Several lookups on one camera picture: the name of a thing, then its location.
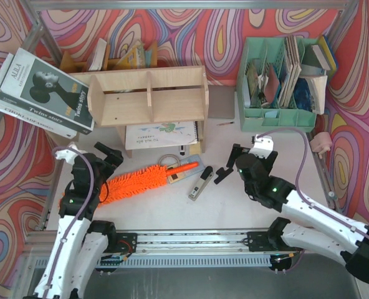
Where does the orange microfiber duster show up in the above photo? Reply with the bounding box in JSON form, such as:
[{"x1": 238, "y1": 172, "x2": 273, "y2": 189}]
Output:
[{"x1": 56, "y1": 161, "x2": 199, "y2": 212}]

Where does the small stapler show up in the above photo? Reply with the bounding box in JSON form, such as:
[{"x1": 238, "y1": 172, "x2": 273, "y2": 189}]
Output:
[{"x1": 188, "y1": 166, "x2": 214, "y2": 201}]

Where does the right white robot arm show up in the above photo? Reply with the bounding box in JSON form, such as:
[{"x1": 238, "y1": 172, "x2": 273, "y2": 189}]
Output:
[{"x1": 228, "y1": 144, "x2": 369, "y2": 284}]

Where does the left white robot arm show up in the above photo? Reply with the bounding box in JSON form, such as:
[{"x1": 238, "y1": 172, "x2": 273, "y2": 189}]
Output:
[{"x1": 31, "y1": 142, "x2": 123, "y2": 298}]

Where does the light wooden bookshelf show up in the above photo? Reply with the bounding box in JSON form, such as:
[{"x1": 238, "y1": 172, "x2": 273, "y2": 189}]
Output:
[{"x1": 71, "y1": 65, "x2": 209, "y2": 153}]

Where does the black clip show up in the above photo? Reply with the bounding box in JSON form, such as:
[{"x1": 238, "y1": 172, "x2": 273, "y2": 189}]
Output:
[{"x1": 214, "y1": 167, "x2": 234, "y2": 184}]

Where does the small pencil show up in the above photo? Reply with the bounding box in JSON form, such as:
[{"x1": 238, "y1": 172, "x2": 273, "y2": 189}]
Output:
[{"x1": 217, "y1": 121, "x2": 234, "y2": 126}]

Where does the spiral sketchbook with frog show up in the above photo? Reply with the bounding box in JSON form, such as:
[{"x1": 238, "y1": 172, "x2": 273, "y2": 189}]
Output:
[{"x1": 125, "y1": 121, "x2": 198, "y2": 150}]

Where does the grey notebook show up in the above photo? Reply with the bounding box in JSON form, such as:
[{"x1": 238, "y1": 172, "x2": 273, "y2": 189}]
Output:
[{"x1": 208, "y1": 85, "x2": 235, "y2": 119}]

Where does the small beige box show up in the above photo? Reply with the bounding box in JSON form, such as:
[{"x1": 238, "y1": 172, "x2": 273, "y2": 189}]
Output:
[{"x1": 168, "y1": 173, "x2": 186, "y2": 184}]

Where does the pink pig figurine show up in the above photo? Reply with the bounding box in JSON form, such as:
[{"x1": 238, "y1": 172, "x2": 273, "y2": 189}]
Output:
[{"x1": 310, "y1": 131, "x2": 332, "y2": 159}]

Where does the red brown booklet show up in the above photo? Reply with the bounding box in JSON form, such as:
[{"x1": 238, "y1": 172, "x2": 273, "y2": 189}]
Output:
[{"x1": 264, "y1": 64, "x2": 281, "y2": 104}]

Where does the blue patterned book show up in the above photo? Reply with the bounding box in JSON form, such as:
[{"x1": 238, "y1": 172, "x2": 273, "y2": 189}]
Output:
[{"x1": 293, "y1": 78, "x2": 313, "y2": 112}]

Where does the mint green desk organizer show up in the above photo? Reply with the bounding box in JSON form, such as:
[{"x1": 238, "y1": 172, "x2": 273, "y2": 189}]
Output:
[{"x1": 236, "y1": 37, "x2": 317, "y2": 133}]

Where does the white book in rack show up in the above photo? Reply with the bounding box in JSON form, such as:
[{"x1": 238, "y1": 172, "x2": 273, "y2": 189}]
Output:
[{"x1": 87, "y1": 38, "x2": 107, "y2": 72}]

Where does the yellow book in rack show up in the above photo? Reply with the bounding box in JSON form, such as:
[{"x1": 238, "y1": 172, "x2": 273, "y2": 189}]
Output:
[{"x1": 113, "y1": 40, "x2": 146, "y2": 70}]

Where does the white book under magazine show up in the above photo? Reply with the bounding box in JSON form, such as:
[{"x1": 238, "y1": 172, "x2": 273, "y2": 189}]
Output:
[{"x1": 0, "y1": 54, "x2": 77, "y2": 140}]

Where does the white open book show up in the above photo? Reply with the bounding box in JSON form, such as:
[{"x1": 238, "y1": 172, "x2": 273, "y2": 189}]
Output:
[{"x1": 304, "y1": 75, "x2": 327, "y2": 115}]

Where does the large Twins story magazine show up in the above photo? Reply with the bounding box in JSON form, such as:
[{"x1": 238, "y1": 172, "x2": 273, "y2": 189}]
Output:
[{"x1": 0, "y1": 48, "x2": 95, "y2": 135}]

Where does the grey book on organizer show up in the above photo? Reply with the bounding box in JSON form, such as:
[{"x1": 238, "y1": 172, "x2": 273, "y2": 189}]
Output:
[{"x1": 302, "y1": 44, "x2": 331, "y2": 71}]

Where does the blue yellow book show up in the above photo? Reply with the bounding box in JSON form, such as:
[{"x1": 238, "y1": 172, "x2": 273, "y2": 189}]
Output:
[{"x1": 317, "y1": 35, "x2": 338, "y2": 72}]

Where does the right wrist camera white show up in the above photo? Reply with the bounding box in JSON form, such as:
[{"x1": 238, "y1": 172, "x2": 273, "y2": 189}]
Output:
[{"x1": 249, "y1": 135, "x2": 274, "y2": 159}]

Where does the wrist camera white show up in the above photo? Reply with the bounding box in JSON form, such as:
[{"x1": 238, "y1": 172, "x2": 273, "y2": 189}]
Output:
[
  {"x1": 53, "y1": 142, "x2": 86, "y2": 165},
  {"x1": 249, "y1": 135, "x2": 274, "y2": 159}
]

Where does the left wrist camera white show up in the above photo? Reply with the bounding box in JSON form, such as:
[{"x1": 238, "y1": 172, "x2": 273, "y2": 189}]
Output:
[{"x1": 53, "y1": 142, "x2": 86, "y2": 165}]

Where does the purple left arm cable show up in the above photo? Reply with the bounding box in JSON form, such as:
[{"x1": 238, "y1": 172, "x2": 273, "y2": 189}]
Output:
[{"x1": 41, "y1": 146, "x2": 95, "y2": 293}]

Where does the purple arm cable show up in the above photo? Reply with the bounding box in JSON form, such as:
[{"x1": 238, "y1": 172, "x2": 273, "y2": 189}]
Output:
[
  {"x1": 41, "y1": 146, "x2": 95, "y2": 293},
  {"x1": 254, "y1": 127, "x2": 369, "y2": 250}
]

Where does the tape roll ring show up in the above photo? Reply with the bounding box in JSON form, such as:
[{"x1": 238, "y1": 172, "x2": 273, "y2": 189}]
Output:
[{"x1": 158, "y1": 154, "x2": 181, "y2": 169}]

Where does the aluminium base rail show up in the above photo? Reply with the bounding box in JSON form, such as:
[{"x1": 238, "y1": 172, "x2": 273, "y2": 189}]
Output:
[{"x1": 25, "y1": 227, "x2": 366, "y2": 268}]

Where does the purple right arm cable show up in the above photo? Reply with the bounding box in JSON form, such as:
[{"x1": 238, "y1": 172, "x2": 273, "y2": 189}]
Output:
[{"x1": 254, "y1": 127, "x2": 369, "y2": 250}]

